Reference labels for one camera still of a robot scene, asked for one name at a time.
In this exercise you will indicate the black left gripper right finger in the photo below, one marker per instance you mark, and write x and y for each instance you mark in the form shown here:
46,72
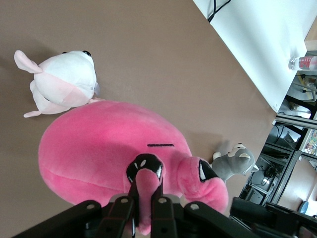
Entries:
163,218

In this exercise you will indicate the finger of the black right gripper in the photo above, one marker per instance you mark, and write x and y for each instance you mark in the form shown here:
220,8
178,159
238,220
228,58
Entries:
304,220
250,210

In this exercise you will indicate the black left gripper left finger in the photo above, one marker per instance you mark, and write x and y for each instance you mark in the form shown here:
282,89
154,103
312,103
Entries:
119,218

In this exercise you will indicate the pink round plush toy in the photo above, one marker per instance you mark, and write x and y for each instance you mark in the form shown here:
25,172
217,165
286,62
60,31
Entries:
99,148

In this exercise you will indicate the blue round object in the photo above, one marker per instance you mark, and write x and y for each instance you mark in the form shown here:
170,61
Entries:
304,207

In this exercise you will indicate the grey white husky plush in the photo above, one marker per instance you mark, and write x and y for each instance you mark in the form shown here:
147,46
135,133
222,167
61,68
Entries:
230,166

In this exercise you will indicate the white pink plush dog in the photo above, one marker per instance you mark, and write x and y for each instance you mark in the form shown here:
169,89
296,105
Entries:
64,74

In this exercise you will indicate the clear bottle red label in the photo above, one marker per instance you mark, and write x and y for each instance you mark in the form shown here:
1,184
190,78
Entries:
305,63

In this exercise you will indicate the white side table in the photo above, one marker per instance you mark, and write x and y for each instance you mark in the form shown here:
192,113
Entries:
260,37

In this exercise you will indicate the aluminium frame rack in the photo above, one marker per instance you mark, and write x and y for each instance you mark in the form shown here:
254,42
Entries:
297,122

